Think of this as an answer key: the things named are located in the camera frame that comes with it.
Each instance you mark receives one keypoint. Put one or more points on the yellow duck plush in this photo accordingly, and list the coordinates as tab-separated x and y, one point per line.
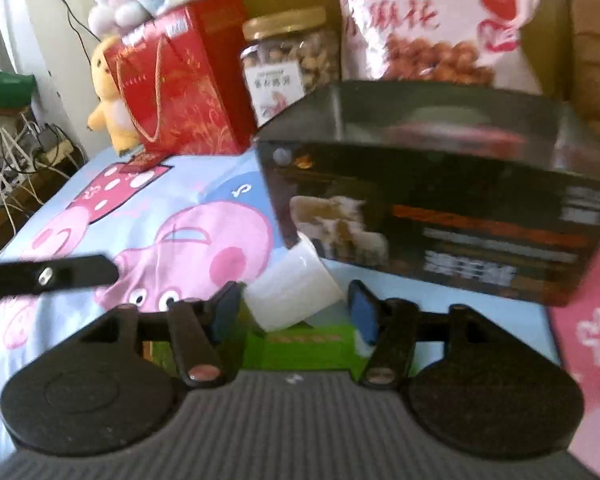
110	113

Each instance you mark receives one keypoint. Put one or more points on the green box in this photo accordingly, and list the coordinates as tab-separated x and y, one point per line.
16	91

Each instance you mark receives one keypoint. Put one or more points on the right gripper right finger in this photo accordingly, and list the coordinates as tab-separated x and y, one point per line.
388	326

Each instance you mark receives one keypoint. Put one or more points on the white snack packet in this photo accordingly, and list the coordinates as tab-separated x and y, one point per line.
295	288

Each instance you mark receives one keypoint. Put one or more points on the pink fried twist snack bag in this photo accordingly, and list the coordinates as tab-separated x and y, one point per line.
458	41

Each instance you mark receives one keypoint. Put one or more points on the power strip with cables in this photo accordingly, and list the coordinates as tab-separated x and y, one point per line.
35	160

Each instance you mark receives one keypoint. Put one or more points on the nut jar gold lid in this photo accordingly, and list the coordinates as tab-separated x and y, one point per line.
288	55

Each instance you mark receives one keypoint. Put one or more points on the pig cartoon bed sheet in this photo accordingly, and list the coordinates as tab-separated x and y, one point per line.
183	229

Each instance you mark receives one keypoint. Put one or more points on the green snack packet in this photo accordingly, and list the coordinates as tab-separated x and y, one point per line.
301	347

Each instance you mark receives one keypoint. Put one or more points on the black sheep print box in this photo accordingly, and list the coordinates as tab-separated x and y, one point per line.
484	189

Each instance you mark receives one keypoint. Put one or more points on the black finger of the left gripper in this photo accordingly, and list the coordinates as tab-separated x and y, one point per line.
34	278

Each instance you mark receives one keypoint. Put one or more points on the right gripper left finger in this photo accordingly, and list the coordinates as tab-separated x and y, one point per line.
220	319

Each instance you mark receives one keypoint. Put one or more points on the red gift bag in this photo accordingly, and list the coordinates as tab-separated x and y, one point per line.
180	78

